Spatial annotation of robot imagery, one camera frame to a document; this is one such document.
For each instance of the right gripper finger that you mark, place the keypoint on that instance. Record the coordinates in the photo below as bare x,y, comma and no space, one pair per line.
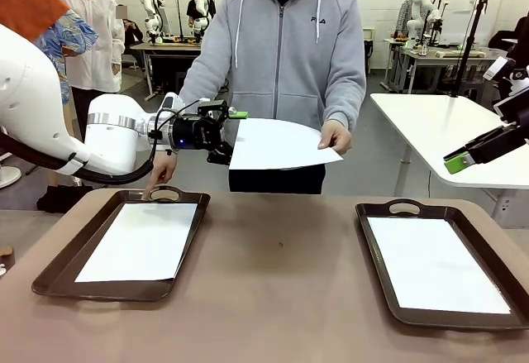
483,138
504,148

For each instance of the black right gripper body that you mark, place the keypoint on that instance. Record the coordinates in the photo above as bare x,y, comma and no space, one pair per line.
521,124

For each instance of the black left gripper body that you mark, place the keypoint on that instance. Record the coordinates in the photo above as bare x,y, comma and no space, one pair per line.
190,131

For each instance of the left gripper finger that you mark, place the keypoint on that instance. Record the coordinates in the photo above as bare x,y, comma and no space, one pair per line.
219,154
215,108

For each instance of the white A4 paper sheet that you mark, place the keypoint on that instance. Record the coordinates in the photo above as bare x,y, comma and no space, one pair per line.
136,243
434,264
281,144

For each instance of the person's left forearm grey sleeve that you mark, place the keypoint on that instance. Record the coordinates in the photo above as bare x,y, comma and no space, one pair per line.
349,106

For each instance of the person's right forearm grey sleeve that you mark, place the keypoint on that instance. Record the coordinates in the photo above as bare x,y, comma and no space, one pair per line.
194,86

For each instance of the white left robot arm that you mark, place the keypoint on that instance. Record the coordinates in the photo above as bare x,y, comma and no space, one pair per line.
25,102

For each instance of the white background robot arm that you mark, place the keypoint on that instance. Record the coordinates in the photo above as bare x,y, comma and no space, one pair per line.
152,11
419,11
200,11

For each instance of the person's right hand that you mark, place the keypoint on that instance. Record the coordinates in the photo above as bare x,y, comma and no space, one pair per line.
165,168

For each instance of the person's left hand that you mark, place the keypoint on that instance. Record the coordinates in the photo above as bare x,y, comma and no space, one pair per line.
339,137

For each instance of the white table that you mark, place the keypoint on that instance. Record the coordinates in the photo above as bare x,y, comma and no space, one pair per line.
434,131

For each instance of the white label tag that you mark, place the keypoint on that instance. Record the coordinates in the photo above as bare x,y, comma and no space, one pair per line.
498,69

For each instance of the wooden background work table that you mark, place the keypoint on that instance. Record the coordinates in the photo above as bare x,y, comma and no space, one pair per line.
438,55
169,47

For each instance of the black tripod pole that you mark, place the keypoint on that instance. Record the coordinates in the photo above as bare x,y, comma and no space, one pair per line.
466,53

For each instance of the person in dark coat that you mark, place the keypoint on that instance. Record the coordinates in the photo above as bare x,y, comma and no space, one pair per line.
520,36

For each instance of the person in grey hoodie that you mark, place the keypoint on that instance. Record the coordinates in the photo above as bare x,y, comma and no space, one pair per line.
289,49

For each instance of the standing person in black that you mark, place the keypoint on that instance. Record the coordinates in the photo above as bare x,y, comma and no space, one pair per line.
190,7

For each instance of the seated person in black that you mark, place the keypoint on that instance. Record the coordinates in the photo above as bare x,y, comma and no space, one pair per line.
131,32

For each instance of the person in white shirt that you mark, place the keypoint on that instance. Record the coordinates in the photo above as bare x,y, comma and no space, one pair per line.
95,40

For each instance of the black lamp stand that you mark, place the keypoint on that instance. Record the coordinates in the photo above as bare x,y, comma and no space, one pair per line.
438,7

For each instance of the person in plaid shirt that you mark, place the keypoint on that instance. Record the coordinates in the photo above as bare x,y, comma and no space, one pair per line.
404,11

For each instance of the black bag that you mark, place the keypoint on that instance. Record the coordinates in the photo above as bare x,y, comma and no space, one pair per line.
58,202

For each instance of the brown plastic serving tray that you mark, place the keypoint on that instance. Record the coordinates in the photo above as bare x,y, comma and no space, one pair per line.
53,285
454,321

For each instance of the white chair base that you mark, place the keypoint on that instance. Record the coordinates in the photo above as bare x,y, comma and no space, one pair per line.
8,177

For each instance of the small brown object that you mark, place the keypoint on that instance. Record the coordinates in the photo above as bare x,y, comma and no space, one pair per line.
6,251

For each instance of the small white object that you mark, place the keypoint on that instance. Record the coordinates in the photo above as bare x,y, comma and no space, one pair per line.
2,270

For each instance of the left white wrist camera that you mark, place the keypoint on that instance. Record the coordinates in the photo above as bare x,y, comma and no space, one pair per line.
171,101

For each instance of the thin black camera stand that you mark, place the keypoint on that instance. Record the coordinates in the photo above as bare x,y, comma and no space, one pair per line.
179,15

